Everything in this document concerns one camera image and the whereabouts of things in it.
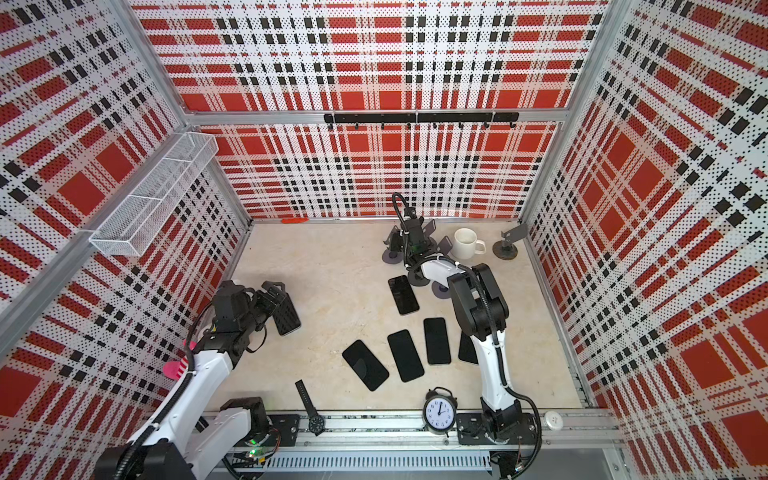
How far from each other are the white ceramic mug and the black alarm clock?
0.47m

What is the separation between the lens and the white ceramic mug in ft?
3.46

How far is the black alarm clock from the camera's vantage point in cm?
Answer: 74
